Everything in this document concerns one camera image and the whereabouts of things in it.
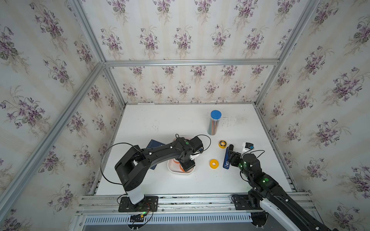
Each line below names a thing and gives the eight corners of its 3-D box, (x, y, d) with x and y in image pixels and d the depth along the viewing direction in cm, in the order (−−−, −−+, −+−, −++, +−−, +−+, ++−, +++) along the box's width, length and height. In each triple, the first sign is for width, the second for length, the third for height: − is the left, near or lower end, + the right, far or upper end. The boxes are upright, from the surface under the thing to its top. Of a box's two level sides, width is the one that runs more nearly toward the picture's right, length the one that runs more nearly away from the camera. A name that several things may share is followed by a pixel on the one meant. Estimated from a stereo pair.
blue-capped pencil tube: (207, 135, 103) (212, 117, 87) (207, 128, 107) (210, 109, 92) (216, 135, 103) (222, 117, 87) (215, 128, 107) (220, 109, 92)
